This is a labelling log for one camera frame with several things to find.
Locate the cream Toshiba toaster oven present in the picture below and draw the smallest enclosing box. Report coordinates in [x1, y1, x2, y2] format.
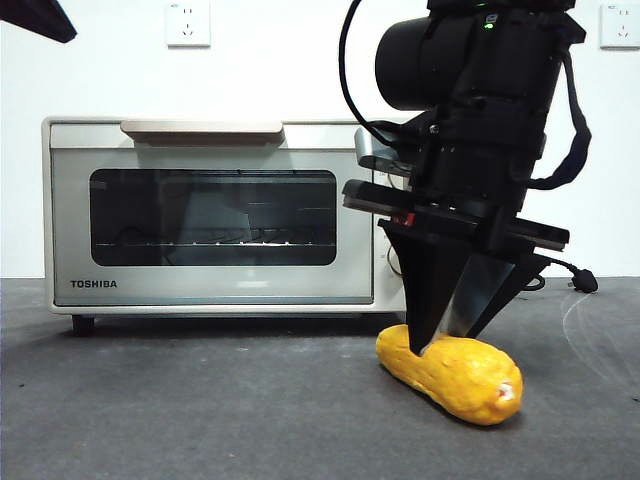
[40, 115, 416, 337]

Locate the yellow corn cob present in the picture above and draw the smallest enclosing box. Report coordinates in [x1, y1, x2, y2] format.
[375, 323, 525, 427]

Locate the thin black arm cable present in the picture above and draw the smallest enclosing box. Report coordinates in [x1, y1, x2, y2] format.
[338, 0, 401, 147]

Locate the black sleeved arm cable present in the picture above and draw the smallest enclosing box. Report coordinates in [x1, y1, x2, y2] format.
[529, 47, 594, 191]

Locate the black power cable with plug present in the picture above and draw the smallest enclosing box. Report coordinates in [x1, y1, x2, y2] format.
[522, 255, 600, 295]

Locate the white wall socket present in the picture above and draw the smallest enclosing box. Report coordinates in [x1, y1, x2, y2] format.
[598, 2, 640, 50]
[166, 0, 212, 49]

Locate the glass oven door with handle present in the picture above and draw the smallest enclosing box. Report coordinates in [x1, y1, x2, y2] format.
[49, 118, 375, 307]

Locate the metal wire oven rack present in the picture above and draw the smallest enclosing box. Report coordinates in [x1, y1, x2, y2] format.
[94, 227, 336, 251]

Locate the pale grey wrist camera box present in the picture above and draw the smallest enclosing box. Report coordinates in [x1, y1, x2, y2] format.
[353, 127, 416, 174]

